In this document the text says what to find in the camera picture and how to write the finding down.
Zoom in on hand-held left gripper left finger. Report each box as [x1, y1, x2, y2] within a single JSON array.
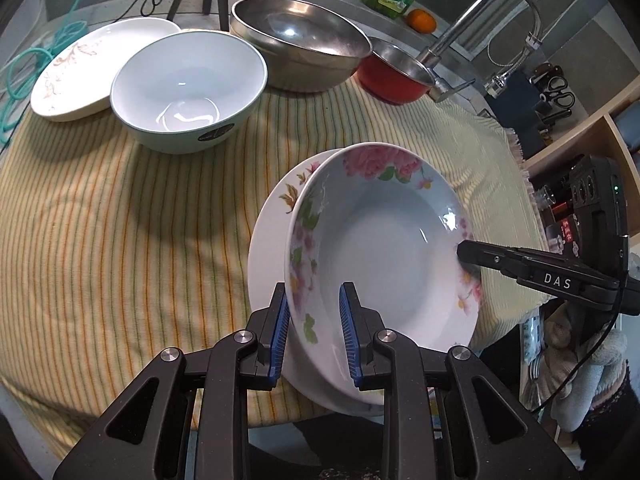
[[52, 282, 292, 480]]

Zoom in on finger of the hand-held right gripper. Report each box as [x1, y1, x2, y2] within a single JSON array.
[[457, 239, 567, 282]]

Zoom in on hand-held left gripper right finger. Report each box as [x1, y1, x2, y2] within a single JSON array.
[[339, 281, 583, 480]]

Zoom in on white plate with small flowers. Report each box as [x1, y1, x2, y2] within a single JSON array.
[[247, 149, 386, 417]]

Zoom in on pink floral deep plate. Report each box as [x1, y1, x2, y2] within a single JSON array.
[[284, 142, 483, 361]]

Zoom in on white bowl with green outside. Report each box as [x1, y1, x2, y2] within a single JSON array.
[[110, 30, 268, 155]]

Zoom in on large steel bowl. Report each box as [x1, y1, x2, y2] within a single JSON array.
[[230, 0, 373, 93]]

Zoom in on person's right forearm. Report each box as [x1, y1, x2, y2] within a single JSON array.
[[542, 305, 628, 433]]

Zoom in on red label packet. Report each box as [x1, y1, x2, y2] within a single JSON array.
[[547, 214, 583, 258]]

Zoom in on wooden shelf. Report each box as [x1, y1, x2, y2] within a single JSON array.
[[525, 77, 640, 181]]

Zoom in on black scissors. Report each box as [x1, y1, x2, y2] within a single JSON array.
[[530, 62, 576, 126]]

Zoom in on yellow striped cloth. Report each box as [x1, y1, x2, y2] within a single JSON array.
[[0, 80, 546, 461]]

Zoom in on small red pot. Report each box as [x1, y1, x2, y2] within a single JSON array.
[[356, 37, 476, 106]]

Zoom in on chrome faucet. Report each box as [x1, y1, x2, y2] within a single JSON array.
[[416, 0, 544, 76]]

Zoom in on orange fruit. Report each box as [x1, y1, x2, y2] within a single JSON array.
[[406, 8, 437, 35]]

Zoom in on white plate with brown floral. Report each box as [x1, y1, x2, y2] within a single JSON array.
[[30, 17, 182, 122]]

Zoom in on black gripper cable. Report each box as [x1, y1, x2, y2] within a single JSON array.
[[532, 290, 626, 413]]

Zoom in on metal spray hose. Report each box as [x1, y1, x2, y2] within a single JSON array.
[[484, 10, 543, 98]]

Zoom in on teal power strip with cable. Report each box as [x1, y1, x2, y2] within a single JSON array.
[[0, 0, 98, 143]]

